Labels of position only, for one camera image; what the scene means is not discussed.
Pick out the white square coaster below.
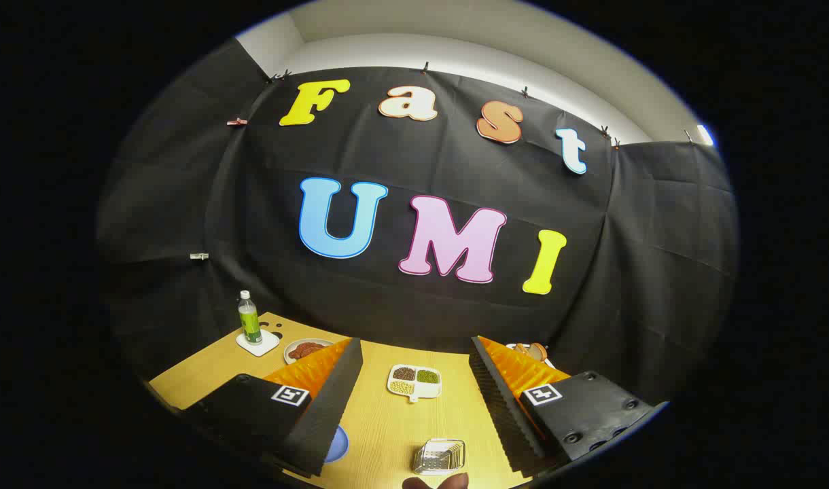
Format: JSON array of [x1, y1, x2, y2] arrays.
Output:
[[235, 329, 281, 357]]

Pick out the white toaster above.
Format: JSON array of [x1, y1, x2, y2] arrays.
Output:
[[505, 342, 557, 371]]

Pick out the perforated metal basket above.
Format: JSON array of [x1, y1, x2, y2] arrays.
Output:
[[412, 438, 467, 475]]

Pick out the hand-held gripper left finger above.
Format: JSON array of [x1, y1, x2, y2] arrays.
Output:
[[182, 337, 364, 478]]

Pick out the plate of meat and vegetables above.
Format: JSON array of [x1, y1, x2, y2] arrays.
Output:
[[283, 338, 335, 365]]

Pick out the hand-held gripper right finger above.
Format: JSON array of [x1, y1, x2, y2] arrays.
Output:
[[469, 335, 669, 477]]

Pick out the white divided tray of beans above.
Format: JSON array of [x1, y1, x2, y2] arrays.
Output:
[[387, 364, 443, 403]]

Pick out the blue round plate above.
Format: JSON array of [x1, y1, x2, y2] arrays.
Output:
[[323, 425, 349, 465]]

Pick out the green label water bottle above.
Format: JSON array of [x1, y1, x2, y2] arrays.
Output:
[[237, 291, 263, 346]]

